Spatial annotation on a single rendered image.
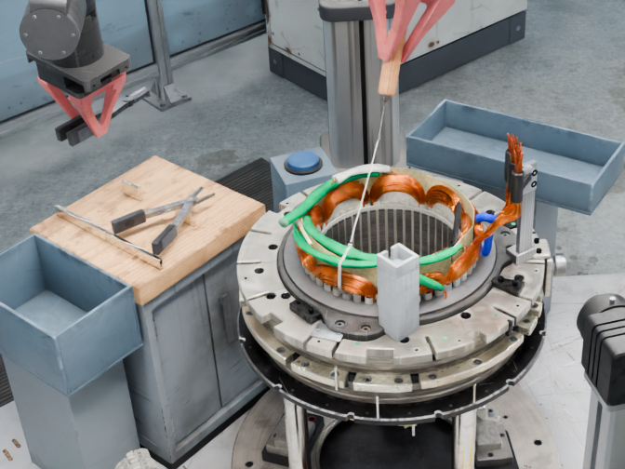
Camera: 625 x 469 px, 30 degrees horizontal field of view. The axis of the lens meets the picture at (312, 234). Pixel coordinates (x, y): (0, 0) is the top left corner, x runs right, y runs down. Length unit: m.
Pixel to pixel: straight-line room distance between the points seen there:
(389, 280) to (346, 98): 0.60
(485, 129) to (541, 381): 0.33
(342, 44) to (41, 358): 0.61
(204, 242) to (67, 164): 2.30
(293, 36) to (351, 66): 2.16
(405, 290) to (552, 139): 0.49
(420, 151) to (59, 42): 0.52
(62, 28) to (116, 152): 2.47
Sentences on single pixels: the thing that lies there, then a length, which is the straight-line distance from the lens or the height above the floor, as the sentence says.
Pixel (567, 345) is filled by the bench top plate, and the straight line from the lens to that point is 1.60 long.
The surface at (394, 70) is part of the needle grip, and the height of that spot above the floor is 1.31.
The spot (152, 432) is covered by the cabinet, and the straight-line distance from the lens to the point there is 1.44.
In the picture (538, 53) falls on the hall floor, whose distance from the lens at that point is 4.05.
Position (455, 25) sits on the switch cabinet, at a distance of 3.84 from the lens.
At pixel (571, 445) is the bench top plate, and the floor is 0.78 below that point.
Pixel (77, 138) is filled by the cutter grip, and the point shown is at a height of 1.18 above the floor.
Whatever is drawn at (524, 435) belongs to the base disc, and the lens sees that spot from 1.45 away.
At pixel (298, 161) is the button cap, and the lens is 1.48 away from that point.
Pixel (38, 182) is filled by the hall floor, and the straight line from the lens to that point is 3.54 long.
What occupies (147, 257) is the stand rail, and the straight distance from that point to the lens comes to 1.29.
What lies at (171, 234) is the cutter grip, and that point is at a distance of 1.29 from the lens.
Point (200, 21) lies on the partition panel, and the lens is 3.84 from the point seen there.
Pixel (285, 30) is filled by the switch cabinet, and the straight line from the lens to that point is 3.80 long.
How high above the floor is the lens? 1.82
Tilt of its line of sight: 35 degrees down
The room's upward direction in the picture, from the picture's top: 4 degrees counter-clockwise
